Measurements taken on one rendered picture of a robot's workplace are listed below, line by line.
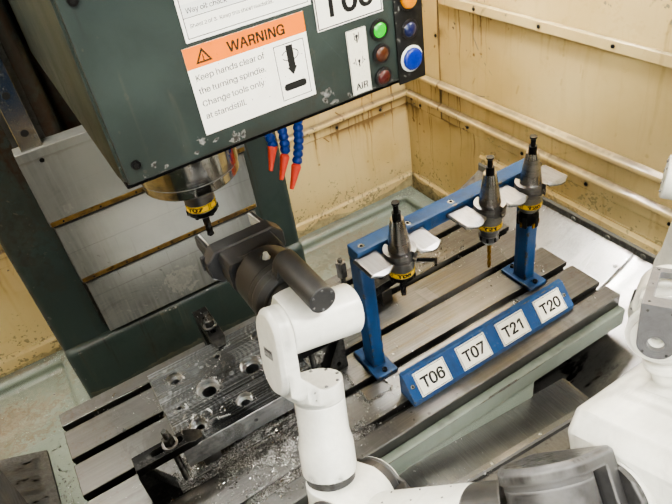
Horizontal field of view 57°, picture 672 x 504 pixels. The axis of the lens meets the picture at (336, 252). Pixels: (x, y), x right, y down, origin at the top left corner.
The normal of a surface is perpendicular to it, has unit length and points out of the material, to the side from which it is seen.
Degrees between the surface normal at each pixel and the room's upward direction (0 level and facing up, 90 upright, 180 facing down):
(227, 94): 90
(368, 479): 22
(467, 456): 7
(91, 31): 90
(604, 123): 90
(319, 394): 71
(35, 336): 90
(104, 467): 0
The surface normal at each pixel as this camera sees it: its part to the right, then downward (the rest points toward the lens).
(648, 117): -0.84, 0.41
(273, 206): 0.52, 0.47
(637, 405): -0.33, -0.90
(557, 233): -0.47, -0.55
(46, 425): -0.14, -0.78
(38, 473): 0.20, -0.88
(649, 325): -0.52, 0.42
